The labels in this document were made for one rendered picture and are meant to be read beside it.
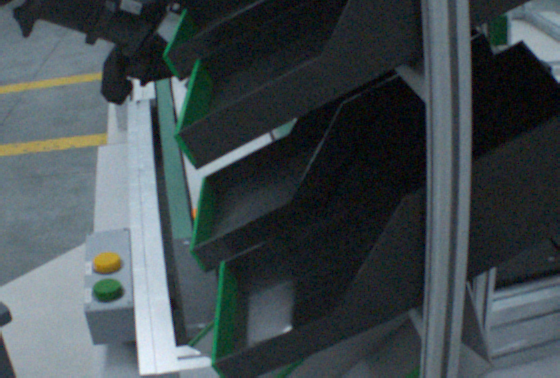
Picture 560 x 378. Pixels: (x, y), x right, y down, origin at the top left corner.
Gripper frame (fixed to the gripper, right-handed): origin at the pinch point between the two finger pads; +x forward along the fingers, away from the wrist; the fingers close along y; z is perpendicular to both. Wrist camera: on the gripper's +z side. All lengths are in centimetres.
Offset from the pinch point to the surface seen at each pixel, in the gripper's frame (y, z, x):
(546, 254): 5, -9, 53
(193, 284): 31.8, -6.3, 15.9
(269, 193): -1.3, -17.3, 5.8
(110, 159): 76, 47, 21
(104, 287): 38.5, -6.0, 6.1
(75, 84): 298, 286, 81
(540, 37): 33, 100, 130
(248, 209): 0.1, -18.5, 4.4
